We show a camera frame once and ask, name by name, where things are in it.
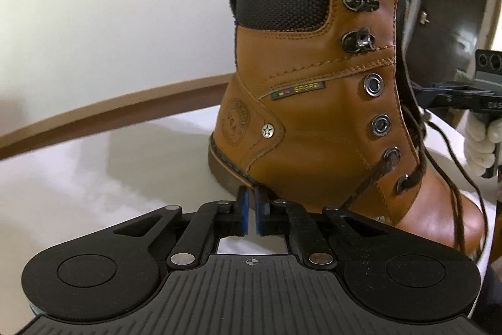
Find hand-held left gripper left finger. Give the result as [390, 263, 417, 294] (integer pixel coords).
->
[113, 188, 250, 270]

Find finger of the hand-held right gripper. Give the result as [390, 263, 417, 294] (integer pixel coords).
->
[416, 82, 476, 110]

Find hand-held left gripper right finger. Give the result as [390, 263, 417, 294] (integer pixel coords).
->
[255, 188, 389, 270]

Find brown leather boot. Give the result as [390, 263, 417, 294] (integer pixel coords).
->
[206, 0, 487, 266]

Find dark brown shoelace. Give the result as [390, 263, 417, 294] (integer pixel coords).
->
[340, 82, 495, 262]

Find person's right hand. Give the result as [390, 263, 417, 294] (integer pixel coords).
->
[464, 117, 502, 176]

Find person's dark pants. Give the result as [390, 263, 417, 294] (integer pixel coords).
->
[476, 260, 502, 325]

